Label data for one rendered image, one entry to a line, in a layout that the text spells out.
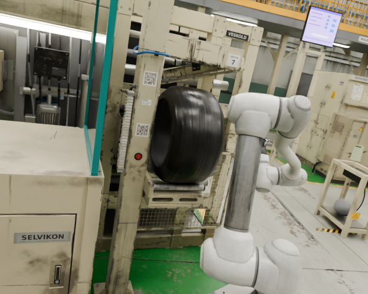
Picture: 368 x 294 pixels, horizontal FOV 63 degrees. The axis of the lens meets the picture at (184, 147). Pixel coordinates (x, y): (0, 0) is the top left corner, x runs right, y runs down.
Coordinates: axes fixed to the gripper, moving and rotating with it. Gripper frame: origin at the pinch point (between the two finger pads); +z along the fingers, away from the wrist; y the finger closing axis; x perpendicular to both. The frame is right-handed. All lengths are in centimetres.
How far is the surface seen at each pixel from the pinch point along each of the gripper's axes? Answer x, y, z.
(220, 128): -27.9, -0.6, -9.8
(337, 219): 229, 127, -10
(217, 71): -14, 23, 51
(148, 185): -54, 34, -38
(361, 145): 397, 174, 151
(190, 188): -27, 34, -35
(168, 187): -41, 36, -37
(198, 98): -41.3, 1.0, 6.2
